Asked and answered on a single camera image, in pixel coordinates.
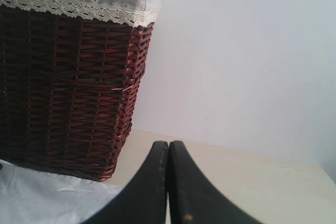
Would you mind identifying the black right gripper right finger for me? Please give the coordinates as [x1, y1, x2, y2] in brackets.
[167, 141, 260, 224]

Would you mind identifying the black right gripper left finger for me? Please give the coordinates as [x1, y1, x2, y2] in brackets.
[84, 141, 168, 224]

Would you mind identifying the white t-shirt with red print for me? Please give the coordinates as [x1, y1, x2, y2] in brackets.
[1, 160, 124, 223]

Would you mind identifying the dark brown wicker basket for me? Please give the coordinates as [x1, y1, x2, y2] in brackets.
[1, 6, 153, 182]

